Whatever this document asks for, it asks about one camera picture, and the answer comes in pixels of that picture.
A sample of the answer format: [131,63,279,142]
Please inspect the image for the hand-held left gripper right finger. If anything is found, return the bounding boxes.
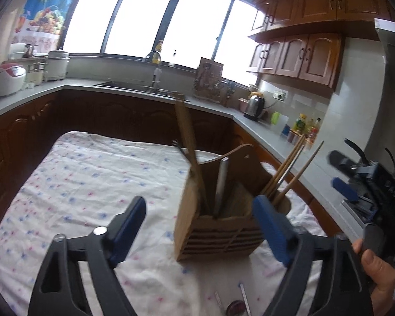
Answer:
[253,195,374,316]

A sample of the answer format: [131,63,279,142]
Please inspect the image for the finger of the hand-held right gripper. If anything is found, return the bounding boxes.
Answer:
[329,151,360,176]
[332,177,361,204]

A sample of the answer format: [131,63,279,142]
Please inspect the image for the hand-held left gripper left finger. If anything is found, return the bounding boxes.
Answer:
[28,196,147,316]

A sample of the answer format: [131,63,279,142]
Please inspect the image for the wooden chopstick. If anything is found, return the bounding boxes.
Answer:
[263,136,301,193]
[273,141,325,205]
[268,134,307,196]

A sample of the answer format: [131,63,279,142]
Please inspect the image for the wooden utensil holder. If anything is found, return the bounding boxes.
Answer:
[174,144,292,261]

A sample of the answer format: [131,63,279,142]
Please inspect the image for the metal chopstick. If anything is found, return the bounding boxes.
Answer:
[213,157,230,218]
[215,290,227,313]
[240,282,251,316]

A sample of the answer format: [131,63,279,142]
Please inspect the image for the person's right hand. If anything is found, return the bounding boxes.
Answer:
[352,238,395,316]

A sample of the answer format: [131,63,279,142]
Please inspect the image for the grey stove top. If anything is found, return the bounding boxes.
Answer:
[340,199,379,231]

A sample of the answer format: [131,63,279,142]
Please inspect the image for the red cap sauce bottle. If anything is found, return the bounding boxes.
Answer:
[309,117,322,145]

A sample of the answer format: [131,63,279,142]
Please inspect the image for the row of spice jars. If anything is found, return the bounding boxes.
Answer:
[288,128,305,145]

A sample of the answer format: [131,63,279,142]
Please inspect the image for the green label condiment bottle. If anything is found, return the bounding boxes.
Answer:
[294,113,308,134]

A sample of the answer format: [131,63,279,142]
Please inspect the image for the white floral tablecloth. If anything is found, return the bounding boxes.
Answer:
[0,130,328,316]

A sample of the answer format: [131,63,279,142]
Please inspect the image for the white plastic container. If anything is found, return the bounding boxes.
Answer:
[278,115,290,136]

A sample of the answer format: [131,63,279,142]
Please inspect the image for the steel electric kettle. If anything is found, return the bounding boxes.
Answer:
[244,94,266,121]

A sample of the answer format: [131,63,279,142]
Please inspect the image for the wooden spatula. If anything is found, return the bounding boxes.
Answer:
[174,93,212,216]

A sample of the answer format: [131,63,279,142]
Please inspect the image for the wooden base cabinets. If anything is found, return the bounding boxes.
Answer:
[0,87,343,241]

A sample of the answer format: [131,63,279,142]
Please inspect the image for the steel range hood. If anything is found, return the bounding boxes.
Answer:
[374,18,395,84]

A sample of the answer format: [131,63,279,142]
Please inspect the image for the steel kitchen sink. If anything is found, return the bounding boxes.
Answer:
[94,80,191,102]

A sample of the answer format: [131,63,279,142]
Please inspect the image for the steel sink faucet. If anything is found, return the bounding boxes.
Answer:
[146,51,162,90]

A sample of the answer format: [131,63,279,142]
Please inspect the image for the large white cooker pot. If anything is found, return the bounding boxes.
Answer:
[46,50,70,81]

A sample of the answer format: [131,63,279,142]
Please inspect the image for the yellow dish soap bottle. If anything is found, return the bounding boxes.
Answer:
[153,39,164,66]

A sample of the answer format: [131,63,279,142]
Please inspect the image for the clear plastic appliance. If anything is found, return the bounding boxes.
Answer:
[26,61,48,87]

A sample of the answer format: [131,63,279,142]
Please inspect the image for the white rice cooker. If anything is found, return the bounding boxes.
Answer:
[0,64,27,98]

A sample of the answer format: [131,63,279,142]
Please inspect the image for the kitchen window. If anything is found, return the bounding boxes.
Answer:
[62,0,261,87]

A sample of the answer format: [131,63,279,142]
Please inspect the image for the wooden wall cabinets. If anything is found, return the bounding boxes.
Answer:
[247,0,394,89]

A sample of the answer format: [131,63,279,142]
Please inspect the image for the fruit wall poster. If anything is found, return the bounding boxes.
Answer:
[11,0,84,51]

